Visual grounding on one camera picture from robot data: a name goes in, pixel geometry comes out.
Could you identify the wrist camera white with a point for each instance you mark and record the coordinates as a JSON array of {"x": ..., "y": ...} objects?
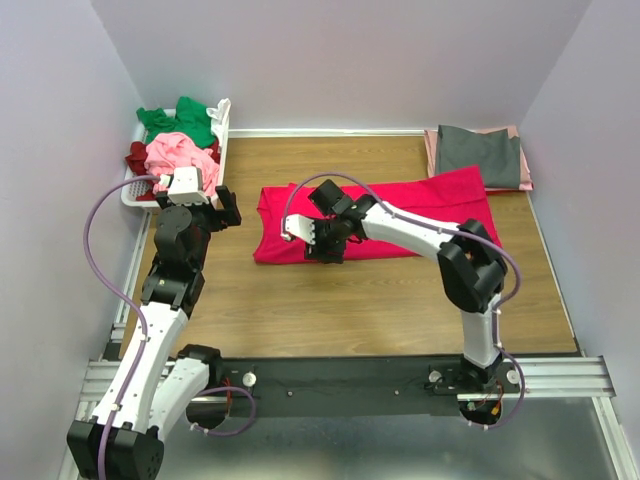
[
  {"x": 296, "y": 226},
  {"x": 184, "y": 186}
]

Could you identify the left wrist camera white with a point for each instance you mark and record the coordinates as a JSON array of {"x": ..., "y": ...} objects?
[{"x": 184, "y": 186}]

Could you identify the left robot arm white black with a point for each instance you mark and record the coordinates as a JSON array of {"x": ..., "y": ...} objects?
[{"x": 125, "y": 434}]

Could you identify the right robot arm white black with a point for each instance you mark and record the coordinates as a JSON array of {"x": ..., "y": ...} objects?
[{"x": 472, "y": 267}]

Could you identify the crimson red t shirt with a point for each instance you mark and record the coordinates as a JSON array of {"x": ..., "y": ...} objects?
[{"x": 424, "y": 210}]

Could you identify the dark red t shirt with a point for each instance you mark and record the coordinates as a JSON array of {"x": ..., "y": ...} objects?
[{"x": 137, "y": 162}]

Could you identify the folded grey t shirt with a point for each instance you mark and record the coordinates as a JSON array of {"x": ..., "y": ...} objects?
[{"x": 496, "y": 154}]

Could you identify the folded red t shirt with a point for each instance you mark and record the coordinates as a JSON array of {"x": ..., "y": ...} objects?
[{"x": 499, "y": 191}]

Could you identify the green t shirt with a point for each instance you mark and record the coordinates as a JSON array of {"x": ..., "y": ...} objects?
[{"x": 190, "y": 118}]

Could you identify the folded dusty pink t shirt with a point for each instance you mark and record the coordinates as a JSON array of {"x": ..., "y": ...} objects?
[{"x": 430, "y": 137}]

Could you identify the light pink t shirt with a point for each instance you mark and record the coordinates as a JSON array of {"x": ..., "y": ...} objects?
[{"x": 168, "y": 151}]

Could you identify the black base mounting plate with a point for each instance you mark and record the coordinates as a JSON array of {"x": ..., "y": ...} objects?
[{"x": 437, "y": 385}]

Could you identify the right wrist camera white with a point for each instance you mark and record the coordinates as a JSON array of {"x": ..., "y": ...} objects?
[{"x": 296, "y": 226}]

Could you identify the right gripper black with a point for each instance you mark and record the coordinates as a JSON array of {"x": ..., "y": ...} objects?
[{"x": 317, "y": 252}]

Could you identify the white plastic laundry basket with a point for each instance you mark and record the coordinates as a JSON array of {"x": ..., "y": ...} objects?
[{"x": 127, "y": 193}]

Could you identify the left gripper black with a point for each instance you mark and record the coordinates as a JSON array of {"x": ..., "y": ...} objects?
[{"x": 228, "y": 200}]

